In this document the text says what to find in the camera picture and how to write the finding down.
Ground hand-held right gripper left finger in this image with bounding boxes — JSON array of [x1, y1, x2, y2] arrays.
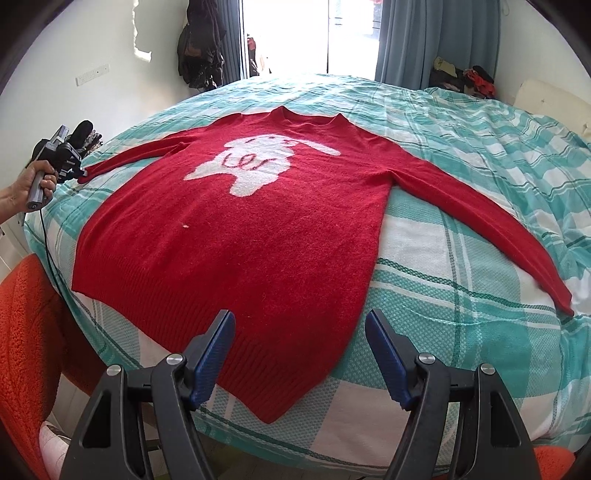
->
[[60, 310, 236, 480]]

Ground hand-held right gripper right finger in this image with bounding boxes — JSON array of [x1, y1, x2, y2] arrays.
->
[[365, 309, 541, 480]]

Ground red sweater with white print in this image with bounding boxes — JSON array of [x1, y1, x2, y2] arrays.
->
[[71, 105, 575, 424]]

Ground person's left forearm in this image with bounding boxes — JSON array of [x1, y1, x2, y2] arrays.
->
[[0, 185, 21, 228]]

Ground pile of mixed clothes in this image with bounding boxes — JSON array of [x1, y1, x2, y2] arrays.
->
[[427, 56, 497, 100]]

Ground person's left hand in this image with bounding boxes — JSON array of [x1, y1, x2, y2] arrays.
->
[[8, 159, 58, 215]]

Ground dark furry object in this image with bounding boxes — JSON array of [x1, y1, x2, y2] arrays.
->
[[69, 120, 102, 154]]

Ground teal plaid blanket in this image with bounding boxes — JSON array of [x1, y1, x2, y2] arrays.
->
[[23, 73, 591, 467]]

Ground orange fleece cloth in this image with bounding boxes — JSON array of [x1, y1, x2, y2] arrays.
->
[[0, 254, 573, 480]]

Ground hanging dark jackets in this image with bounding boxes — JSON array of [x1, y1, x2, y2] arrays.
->
[[177, 0, 228, 90]]

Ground pale pink cloth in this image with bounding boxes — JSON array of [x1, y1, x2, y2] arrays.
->
[[39, 421, 71, 480]]

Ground blue curtain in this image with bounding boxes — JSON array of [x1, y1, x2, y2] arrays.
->
[[218, 0, 245, 86], [374, 0, 500, 90]]

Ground red dark clothing bundle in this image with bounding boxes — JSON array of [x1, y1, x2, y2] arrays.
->
[[246, 34, 272, 78]]

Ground cream padded headboard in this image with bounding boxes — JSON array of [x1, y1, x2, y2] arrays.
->
[[512, 78, 591, 136]]

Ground white wall socket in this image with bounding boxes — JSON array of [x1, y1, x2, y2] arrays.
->
[[75, 66, 112, 87]]

